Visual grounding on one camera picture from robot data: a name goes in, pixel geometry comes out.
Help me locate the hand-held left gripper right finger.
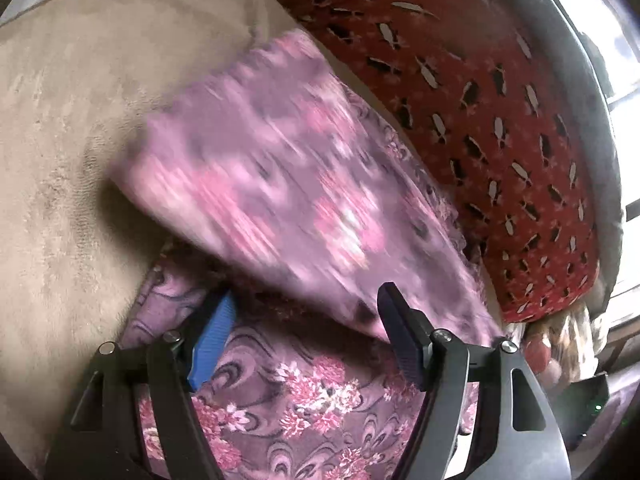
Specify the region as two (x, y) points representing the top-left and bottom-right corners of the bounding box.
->
(376, 282), (574, 480)

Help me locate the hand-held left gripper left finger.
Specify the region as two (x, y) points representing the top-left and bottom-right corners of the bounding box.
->
(46, 287), (238, 480)

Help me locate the purple floral cloth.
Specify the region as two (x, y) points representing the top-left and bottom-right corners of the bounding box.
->
(107, 27), (506, 480)

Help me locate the plastic-wrapped doll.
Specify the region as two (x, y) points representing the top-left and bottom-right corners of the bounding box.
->
(504, 302), (610, 393)

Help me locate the beige fleece blanket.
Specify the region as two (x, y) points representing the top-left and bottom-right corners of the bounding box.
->
(0, 0), (301, 478)

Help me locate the red patterned pillow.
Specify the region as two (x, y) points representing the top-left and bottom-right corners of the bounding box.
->
(265, 0), (601, 325)

